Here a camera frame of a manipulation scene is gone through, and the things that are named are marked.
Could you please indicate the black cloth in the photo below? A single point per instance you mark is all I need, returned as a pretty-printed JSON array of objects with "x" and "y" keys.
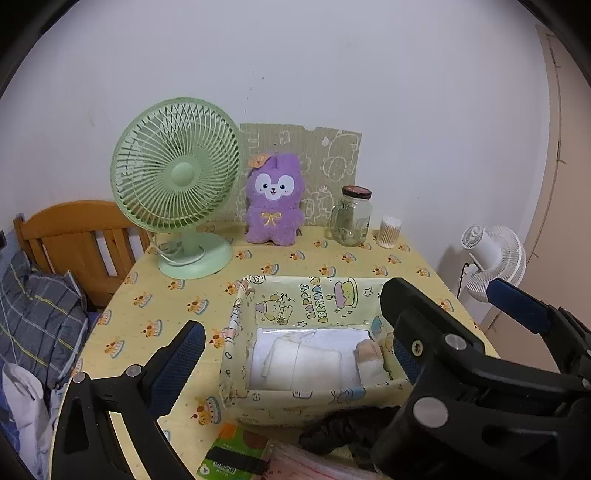
[{"x": 344, "y": 429}]

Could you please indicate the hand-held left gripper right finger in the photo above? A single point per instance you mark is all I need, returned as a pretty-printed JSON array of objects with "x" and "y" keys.
[{"x": 408, "y": 365}]

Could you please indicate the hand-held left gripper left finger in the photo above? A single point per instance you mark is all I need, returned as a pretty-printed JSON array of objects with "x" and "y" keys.
[{"x": 182, "y": 364}]

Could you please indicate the yellow printed fabric storage box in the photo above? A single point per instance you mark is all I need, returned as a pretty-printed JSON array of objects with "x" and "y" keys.
[{"x": 281, "y": 406}]

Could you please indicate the purple plush bunny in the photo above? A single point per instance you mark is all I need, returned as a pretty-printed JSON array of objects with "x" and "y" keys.
[{"x": 274, "y": 207}]

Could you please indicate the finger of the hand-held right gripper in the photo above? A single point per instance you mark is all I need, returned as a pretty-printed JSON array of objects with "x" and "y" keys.
[
  {"x": 429, "y": 318},
  {"x": 519, "y": 305}
]

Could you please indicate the white standing fan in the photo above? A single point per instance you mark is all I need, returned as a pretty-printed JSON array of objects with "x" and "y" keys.
[{"x": 494, "y": 258}]

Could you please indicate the beige rolled sock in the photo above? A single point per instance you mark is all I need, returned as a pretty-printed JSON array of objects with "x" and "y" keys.
[{"x": 371, "y": 364}]

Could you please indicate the green desk fan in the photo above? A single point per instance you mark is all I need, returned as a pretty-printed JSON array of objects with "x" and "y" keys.
[{"x": 180, "y": 173}]

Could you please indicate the grey plaid pillow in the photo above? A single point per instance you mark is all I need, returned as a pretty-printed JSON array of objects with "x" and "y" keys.
[{"x": 37, "y": 318}]

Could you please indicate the green printed cardboard sheet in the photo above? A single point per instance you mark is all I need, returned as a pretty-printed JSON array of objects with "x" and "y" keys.
[{"x": 323, "y": 152}]

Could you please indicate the green tissue packet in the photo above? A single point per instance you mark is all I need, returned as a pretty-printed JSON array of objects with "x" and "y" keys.
[{"x": 231, "y": 454}]

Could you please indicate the yellow printed tablecloth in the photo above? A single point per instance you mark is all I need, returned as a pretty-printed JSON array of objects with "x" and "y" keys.
[{"x": 152, "y": 295}]

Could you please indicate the white folded towel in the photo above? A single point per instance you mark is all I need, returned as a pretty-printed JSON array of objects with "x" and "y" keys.
[{"x": 300, "y": 364}]

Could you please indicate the cotton swab container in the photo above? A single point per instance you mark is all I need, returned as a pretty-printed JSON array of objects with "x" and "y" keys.
[{"x": 389, "y": 233}]

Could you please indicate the wooden bed headboard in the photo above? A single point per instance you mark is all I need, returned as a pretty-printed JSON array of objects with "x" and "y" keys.
[{"x": 69, "y": 235}]

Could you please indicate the beige door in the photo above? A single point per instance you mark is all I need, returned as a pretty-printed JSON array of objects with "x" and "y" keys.
[{"x": 561, "y": 184}]

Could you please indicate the glass jar with dark lid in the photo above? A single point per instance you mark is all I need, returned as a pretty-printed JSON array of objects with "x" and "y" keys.
[{"x": 352, "y": 217}]

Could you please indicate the white cloth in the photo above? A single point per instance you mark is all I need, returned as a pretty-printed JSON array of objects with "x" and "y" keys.
[{"x": 23, "y": 415}]

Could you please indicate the clear plastic bag pink contents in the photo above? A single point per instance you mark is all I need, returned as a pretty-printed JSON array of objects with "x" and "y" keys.
[{"x": 304, "y": 466}]

